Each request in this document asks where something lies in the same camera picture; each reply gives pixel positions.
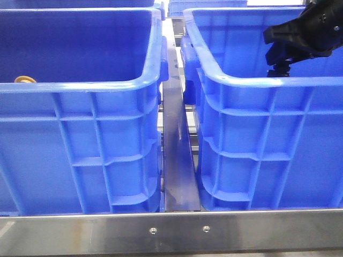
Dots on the metal divider rail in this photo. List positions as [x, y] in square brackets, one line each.
[179, 182]

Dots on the blue crate background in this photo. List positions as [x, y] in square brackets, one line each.
[176, 7]

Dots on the blue far-left plastic bin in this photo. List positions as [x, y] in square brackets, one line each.
[52, 4]

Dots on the blue target plastic bin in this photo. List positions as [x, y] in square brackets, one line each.
[264, 143]

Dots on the red mushroom push button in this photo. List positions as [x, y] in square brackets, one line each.
[280, 69]

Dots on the blue source plastic bin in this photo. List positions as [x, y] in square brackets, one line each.
[83, 138]

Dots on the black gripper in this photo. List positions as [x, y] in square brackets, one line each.
[317, 32]

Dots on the metal shelf front rail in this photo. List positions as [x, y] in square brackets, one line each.
[172, 233]

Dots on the yellow mushroom push button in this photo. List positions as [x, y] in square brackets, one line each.
[25, 79]

